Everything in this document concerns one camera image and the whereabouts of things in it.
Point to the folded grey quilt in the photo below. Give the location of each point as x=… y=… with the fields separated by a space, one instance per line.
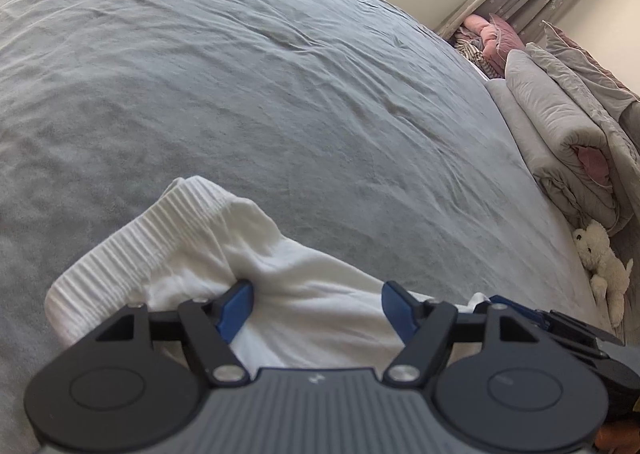
x=545 y=119

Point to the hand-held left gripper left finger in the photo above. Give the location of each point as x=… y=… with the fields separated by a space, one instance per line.
x=235 y=309

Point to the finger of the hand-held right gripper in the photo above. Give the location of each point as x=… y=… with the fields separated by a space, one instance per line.
x=535 y=320

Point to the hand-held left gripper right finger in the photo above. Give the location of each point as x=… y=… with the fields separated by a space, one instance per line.
x=397 y=309

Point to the white plush dog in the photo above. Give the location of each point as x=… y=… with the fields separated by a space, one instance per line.
x=600 y=259

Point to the pile of pink bedding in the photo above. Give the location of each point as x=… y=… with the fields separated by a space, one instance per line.
x=480 y=34

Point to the white pants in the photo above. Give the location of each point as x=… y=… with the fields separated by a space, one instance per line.
x=310 y=294

